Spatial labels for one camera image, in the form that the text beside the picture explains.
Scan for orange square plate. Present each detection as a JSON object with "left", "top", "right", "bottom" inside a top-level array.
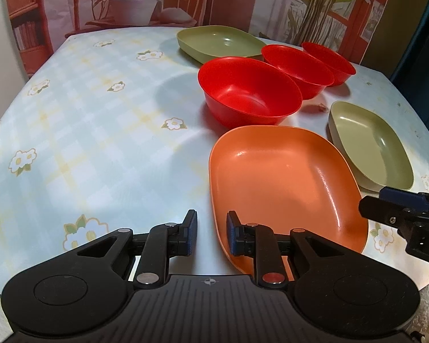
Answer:
[{"left": 208, "top": 125, "right": 369, "bottom": 274}]

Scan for green square plate near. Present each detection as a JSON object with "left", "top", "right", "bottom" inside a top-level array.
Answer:
[{"left": 329, "top": 101, "right": 414, "bottom": 192}]

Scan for green square plate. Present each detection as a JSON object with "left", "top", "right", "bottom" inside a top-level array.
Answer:
[
  {"left": 176, "top": 26, "right": 266, "bottom": 63},
  {"left": 329, "top": 101, "right": 414, "bottom": 192}
]

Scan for red bowl far right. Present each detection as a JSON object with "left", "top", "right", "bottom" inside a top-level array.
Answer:
[{"left": 301, "top": 42, "right": 356, "bottom": 87}]

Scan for red bowl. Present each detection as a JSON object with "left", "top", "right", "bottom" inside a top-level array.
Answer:
[
  {"left": 301, "top": 42, "right": 356, "bottom": 87},
  {"left": 261, "top": 44, "right": 335, "bottom": 100},
  {"left": 197, "top": 57, "right": 303, "bottom": 129}
]

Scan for red bowl middle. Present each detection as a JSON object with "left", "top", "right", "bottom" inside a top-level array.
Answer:
[{"left": 261, "top": 44, "right": 335, "bottom": 100}]

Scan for red bowl nearest left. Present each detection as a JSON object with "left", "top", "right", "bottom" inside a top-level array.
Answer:
[{"left": 197, "top": 57, "right": 303, "bottom": 129}]

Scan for printed backdrop curtain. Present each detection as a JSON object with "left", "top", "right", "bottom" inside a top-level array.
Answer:
[{"left": 6, "top": 0, "right": 388, "bottom": 75}]

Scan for green square plate far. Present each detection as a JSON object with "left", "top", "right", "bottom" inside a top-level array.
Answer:
[{"left": 176, "top": 26, "right": 266, "bottom": 63}]

